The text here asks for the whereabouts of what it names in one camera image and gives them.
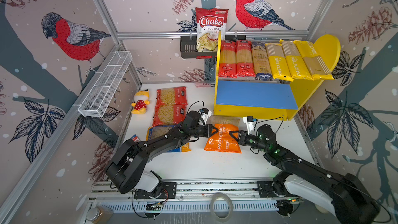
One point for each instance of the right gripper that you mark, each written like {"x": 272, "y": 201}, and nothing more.
{"x": 242, "y": 137}

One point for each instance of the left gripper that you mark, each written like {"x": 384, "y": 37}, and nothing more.
{"x": 208, "y": 132}

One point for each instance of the orange Pastatime macaroni bag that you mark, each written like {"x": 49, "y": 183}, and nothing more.
{"x": 222, "y": 141}

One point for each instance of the red spaghetti bag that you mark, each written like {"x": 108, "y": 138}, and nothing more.
{"x": 244, "y": 61}
{"x": 227, "y": 64}

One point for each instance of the dark blue spaghetti bag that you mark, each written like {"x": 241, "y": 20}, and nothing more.
{"x": 261, "y": 64}

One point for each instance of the yellow Pastatime spaghetti bag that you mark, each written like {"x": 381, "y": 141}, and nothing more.
{"x": 296, "y": 64}
{"x": 313, "y": 60}
{"x": 277, "y": 61}

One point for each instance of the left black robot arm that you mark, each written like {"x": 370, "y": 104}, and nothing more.
{"x": 126, "y": 169}

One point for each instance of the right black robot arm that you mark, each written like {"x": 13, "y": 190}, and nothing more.
{"x": 344, "y": 196}

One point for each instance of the yellow shelf pink blue boards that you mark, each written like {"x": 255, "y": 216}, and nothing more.
{"x": 246, "y": 96}

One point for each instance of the red macaroni bag far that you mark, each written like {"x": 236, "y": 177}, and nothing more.
{"x": 172, "y": 96}

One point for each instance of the red macaroni bag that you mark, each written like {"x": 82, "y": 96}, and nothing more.
{"x": 169, "y": 114}
{"x": 172, "y": 96}

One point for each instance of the red macaroni bag near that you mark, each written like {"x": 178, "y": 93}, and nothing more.
{"x": 169, "y": 114}

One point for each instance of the blue macaroni bag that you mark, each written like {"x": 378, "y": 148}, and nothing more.
{"x": 155, "y": 132}

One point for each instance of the clear tape roll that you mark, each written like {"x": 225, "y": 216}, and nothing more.
{"x": 221, "y": 207}

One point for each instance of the yellow plush toy red dress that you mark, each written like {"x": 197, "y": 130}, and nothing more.
{"x": 141, "y": 101}

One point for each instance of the red Chuba cassava chips bag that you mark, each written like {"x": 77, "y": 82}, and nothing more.
{"x": 210, "y": 23}

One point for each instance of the black white roller wheel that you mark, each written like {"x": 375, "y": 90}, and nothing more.
{"x": 321, "y": 209}

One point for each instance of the glass jar with lid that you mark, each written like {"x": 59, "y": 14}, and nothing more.
{"x": 99, "y": 215}

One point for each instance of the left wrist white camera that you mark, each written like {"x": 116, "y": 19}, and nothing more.
{"x": 205, "y": 114}

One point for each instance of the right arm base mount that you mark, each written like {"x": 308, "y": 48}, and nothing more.
{"x": 273, "y": 188}

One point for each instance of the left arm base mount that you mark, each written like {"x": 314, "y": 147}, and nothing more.
{"x": 152, "y": 186}

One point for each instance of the black wire wall basket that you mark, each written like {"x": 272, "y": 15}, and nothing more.
{"x": 189, "y": 48}

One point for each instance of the white mesh wall shelf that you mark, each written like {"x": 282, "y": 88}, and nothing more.
{"x": 100, "y": 95}

